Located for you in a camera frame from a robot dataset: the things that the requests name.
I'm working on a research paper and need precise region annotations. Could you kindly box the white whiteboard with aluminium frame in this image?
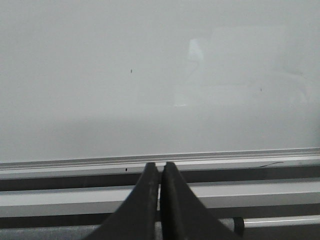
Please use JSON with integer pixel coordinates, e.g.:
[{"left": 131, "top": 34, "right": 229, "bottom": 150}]
[{"left": 0, "top": 0, "right": 320, "bottom": 179}]

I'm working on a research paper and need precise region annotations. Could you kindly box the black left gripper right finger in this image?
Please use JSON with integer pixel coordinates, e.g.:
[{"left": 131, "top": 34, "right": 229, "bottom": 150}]
[{"left": 161, "top": 162, "right": 244, "bottom": 240}]

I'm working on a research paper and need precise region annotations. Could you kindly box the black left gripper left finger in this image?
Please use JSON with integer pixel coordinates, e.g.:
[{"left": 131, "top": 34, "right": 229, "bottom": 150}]
[{"left": 85, "top": 163, "right": 159, "bottom": 240}]

